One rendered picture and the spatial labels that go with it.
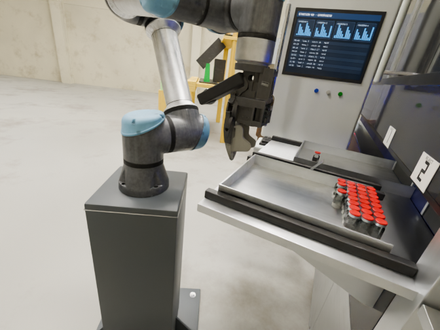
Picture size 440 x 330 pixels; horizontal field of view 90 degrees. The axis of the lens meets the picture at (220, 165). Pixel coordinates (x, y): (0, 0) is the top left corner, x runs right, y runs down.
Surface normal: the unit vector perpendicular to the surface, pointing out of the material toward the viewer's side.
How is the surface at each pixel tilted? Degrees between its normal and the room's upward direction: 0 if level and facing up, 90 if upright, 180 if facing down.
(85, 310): 0
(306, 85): 90
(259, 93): 90
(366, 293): 90
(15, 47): 90
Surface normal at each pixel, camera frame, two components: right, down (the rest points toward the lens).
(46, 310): 0.12, -0.91
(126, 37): 0.02, 0.40
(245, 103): -0.45, 0.31
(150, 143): 0.53, 0.40
